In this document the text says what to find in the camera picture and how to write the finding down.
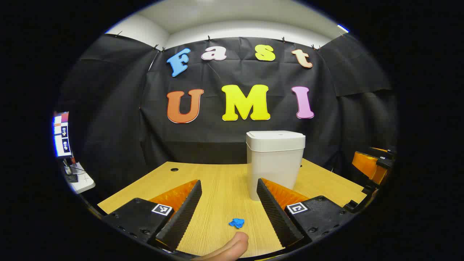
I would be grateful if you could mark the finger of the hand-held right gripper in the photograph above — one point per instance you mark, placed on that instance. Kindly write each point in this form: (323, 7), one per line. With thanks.
(366, 165)
(385, 154)

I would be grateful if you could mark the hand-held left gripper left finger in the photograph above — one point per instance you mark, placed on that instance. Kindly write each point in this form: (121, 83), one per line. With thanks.
(185, 214)

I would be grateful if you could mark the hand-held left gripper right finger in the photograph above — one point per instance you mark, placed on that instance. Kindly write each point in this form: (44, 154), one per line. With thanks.
(277, 214)

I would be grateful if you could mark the blue paper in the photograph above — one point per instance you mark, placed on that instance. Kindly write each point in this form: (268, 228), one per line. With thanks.
(236, 223)

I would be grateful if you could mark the white desktop garbage bin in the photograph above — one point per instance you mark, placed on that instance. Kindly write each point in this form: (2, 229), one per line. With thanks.
(275, 166)

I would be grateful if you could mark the wooden desktop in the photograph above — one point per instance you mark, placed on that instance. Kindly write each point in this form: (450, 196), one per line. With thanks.
(224, 188)

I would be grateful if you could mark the black backdrop cloth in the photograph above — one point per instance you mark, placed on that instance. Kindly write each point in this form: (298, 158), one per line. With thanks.
(235, 134)

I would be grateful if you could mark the white side table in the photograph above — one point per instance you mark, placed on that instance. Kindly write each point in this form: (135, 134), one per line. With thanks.
(82, 183)

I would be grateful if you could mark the small black device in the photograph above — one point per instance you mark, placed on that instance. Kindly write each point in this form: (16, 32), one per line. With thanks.
(71, 178)

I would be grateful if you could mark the computer monitor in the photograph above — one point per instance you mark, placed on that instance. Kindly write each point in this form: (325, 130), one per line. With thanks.
(62, 134)

